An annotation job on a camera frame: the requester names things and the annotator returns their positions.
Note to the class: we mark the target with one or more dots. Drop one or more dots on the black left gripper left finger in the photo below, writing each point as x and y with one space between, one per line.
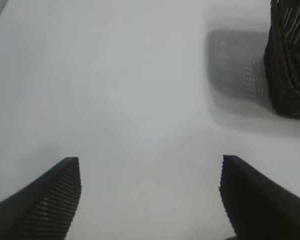
40 212

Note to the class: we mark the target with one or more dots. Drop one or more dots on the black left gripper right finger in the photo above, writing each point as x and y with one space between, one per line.
265 210

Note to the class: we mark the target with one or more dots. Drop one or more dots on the dark brown wicker basket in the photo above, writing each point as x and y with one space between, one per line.
290 75

